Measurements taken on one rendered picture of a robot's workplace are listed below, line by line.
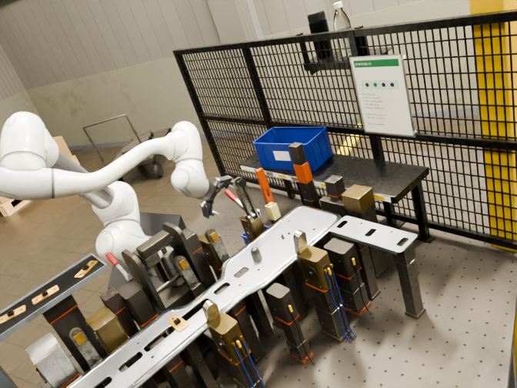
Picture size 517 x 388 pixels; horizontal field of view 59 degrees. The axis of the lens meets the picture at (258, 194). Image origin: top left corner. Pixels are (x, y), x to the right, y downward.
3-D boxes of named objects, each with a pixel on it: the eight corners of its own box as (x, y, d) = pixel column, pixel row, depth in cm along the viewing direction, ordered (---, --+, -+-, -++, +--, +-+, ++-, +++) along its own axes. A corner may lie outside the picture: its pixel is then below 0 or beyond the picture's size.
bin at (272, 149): (314, 172, 193) (306, 144, 187) (260, 168, 213) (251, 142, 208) (334, 153, 203) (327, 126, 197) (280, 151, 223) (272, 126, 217)
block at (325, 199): (358, 269, 183) (342, 205, 169) (335, 259, 192) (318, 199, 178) (363, 264, 184) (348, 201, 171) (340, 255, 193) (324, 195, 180)
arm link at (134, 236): (130, 275, 209) (89, 269, 192) (126, 239, 217) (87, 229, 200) (155, 262, 202) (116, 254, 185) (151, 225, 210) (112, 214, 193)
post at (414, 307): (418, 319, 152) (404, 251, 139) (404, 314, 156) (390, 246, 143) (425, 310, 154) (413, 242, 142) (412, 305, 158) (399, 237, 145)
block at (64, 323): (104, 403, 162) (39, 309, 142) (95, 392, 168) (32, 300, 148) (128, 382, 167) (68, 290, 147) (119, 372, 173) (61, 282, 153)
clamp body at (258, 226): (276, 296, 185) (249, 223, 169) (260, 287, 192) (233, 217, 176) (287, 285, 188) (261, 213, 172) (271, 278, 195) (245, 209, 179)
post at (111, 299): (155, 385, 162) (105, 301, 144) (148, 379, 166) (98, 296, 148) (167, 376, 165) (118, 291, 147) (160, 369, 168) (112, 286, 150)
